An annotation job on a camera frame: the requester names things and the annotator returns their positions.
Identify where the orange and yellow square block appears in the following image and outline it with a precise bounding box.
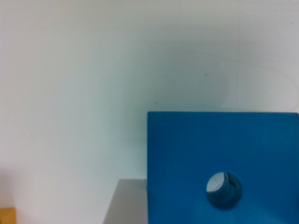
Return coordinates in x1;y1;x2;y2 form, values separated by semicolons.
0;208;17;224

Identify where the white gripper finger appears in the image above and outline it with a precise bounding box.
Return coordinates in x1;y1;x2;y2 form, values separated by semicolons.
103;179;149;224

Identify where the blue square block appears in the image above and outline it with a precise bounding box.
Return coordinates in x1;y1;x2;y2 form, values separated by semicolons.
148;112;299;224

